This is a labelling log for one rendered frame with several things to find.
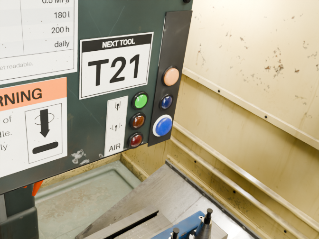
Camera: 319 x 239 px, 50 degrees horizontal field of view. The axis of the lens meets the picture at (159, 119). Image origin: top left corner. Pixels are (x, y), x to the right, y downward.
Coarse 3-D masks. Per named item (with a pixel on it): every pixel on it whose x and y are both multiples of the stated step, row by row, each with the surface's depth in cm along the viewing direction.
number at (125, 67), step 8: (144, 48) 42; (112, 56) 39; (120, 56) 40; (128, 56) 41; (136, 56) 42; (144, 56) 42; (112, 64) 40; (120, 64) 41; (128, 64) 41; (136, 64) 42; (144, 64) 43; (112, 72) 40; (120, 72) 41; (128, 72) 42; (136, 72) 43; (112, 80) 41; (120, 80) 42; (128, 80) 43; (136, 80) 44
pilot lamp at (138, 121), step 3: (138, 117) 46; (141, 117) 47; (135, 120) 46; (138, 120) 47; (141, 120) 47; (135, 123) 47; (138, 123) 47; (141, 123) 47; (135, 126) 47; (138, 126) 47
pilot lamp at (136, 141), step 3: (138, 135) 48; (132, 138) 48; (135, 138) 48; (138, 138) 48; (141, 138) 49; (132, 141) 48; (135, 141) 48; (138, 141) 49; (132, 144) 48; (135, 144) 48; (138, 144) 49
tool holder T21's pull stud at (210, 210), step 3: (207, 210) 82; (210, 210) 83; (207, 213) 83; (210, 213) 82; (207, 216) 83; (210, 216) 84; (204, 219) 84; (207, 219) 83; (210, 219) 83; (207, 222) 83
